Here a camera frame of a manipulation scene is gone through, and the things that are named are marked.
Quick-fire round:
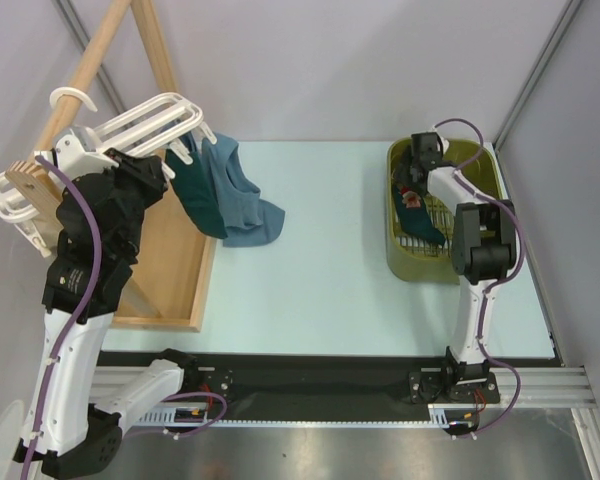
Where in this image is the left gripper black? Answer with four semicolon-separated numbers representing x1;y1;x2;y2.
86;147;168;259

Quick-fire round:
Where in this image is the dark green sock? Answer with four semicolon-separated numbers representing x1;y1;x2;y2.
165;133;227;239

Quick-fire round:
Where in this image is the green sock with reindeer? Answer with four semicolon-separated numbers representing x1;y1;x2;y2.
391;185;446;247

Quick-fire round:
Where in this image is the blue sock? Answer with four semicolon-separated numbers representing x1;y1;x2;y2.
200;133;285;248

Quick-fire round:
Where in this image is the white plastic clip hanger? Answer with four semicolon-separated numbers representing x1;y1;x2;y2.
0;92;216;258

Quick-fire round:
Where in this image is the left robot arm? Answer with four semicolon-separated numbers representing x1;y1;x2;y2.
14;149;200;479

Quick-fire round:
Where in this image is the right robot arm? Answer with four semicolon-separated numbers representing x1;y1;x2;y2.
386;131;524;401

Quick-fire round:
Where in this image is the olive green plastic basket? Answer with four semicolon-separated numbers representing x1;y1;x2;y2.
384;138;504;285

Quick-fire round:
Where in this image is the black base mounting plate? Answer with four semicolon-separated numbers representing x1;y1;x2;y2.
79;352;501;424

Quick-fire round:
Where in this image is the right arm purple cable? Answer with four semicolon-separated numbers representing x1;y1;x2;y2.
432;118;524;441

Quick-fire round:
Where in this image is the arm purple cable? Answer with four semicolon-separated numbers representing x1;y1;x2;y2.
17;155;229;480
432;118;524;441

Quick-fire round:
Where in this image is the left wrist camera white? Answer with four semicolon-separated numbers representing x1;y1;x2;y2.
33;126;118;180

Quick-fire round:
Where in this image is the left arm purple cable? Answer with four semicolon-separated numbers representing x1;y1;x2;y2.
17;155;229;480

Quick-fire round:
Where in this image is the wooden drying rack frame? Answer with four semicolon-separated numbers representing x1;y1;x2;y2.
33;1;215;332

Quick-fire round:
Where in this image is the aluminium rail frame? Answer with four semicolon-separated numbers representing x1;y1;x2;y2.
49;364;600;480

